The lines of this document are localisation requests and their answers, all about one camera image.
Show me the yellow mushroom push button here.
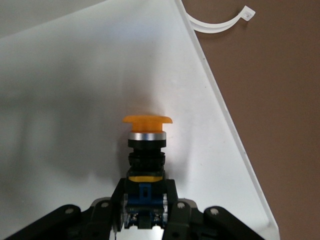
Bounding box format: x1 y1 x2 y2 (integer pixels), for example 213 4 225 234
121 114 174 230

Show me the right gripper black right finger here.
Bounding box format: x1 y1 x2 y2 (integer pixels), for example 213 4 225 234
162 178 266 240

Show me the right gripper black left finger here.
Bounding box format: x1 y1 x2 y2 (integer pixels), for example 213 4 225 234
4 178 126 240

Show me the white plastic drawer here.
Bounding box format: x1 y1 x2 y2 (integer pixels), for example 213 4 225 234
0 0 280 240

